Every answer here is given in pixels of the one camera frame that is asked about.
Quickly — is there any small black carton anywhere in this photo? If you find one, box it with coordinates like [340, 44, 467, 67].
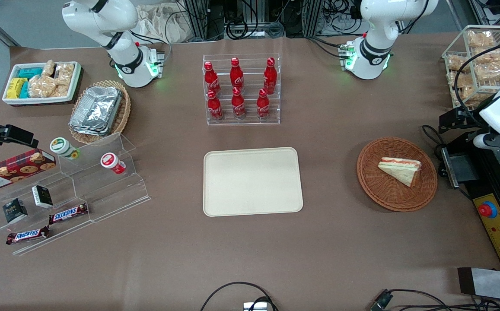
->
[32, 185, 54, 209]
[2, 198, 29, 224]

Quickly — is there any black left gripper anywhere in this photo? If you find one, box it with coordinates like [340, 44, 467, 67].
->
[439, 105, 487, 133]

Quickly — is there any clear fried snack bag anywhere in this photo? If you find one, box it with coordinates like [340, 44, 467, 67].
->
[472, 48, 500, 81]
[466, 30, 497, 48]
[446, 54, 471, 72]
[453, 84, 494, 107]
[446, 71, 476, 88]

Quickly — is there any red tartan cookie box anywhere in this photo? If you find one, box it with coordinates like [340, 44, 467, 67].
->
[0, 149, 57, 193]

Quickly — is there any beige cloth bag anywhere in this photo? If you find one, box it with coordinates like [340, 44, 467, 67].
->
[137, 3, 191, 44]

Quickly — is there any black plug with cable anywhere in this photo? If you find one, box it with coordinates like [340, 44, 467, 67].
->
[370, 288, 500, 311]

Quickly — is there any black machine power cable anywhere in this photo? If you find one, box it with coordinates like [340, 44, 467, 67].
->
[422, 124, 450, 178]

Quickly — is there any round brown wicker basket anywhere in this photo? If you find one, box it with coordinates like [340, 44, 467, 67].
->
[357, 137, 439, 213]

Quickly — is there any aluminium foil tray stack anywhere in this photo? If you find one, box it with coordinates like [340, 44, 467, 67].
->
[69, 86, 123, 137]

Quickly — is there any red Coca-Cola bottle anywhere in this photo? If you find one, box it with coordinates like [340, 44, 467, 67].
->
[256, 89, 271, 120]
[263, 57, 278, 95]
[231, 87, 247, 120]
[206, 90, 225, 121]
[204, 61, 221, 96]
[229, 57, 245, 92]

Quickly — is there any oval wicker basket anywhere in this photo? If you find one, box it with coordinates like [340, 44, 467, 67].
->
[68, 79, 132, 145]

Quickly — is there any aluminium frame post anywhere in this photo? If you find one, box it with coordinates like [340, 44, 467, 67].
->
[303, 0, 324, 38]
[181, 0, 210, 42]

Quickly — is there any white rectangular snack tray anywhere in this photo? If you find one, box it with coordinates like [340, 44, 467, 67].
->
[2, 61, 83, 107]

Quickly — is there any black machine with yellow panel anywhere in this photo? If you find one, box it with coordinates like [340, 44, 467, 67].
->
[438, 125, 500, 273]

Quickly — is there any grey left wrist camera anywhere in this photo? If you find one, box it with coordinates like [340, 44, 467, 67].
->
[473, 133, 500, 153]

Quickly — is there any red lid yoghurt cup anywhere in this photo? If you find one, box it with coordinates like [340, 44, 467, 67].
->
[100, 152, 127, 175]

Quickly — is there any red emergency stop button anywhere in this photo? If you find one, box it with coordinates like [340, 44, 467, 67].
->
[478, 200, 498, 220]

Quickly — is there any clear acrylic bottle rack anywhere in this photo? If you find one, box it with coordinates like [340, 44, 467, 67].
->
[202, 53, 281, 127]

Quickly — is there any clear acrylic stepped riser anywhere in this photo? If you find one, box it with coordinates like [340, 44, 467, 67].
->
[57, 132, 152, 224]
[0, 162, 97, 257]

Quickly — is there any tangle of black cables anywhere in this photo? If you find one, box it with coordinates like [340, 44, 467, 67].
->
[209, 0, 306, 40]

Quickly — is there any Snickers chocolate bar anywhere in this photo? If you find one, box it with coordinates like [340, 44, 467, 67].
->
[6, 225, 51, 246]
[48, 203, 89, 225]

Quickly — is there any yellow snack package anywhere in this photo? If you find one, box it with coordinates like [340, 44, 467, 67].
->
[6, 78, 27, 99]

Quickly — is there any green lid yoghurt cup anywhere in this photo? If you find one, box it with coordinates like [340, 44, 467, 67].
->
[50, 137, 81, 161]

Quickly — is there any grey black flat strip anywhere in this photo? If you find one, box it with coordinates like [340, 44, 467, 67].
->
[457, 267, 500, 303]

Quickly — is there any beige serving tray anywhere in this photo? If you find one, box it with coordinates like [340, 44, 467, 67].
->
[203, 147, 304, 217]

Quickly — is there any black looped cable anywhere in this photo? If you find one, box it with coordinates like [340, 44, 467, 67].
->
[200, 281, 279, 311]

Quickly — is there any triangular sandwich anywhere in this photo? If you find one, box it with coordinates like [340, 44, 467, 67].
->
[377, 156, 423, 188]

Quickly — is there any white wire basket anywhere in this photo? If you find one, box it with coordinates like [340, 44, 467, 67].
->
[442, 25, 500, 109]

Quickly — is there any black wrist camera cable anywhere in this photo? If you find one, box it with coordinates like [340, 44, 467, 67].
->
[453, 40, 500, 115]

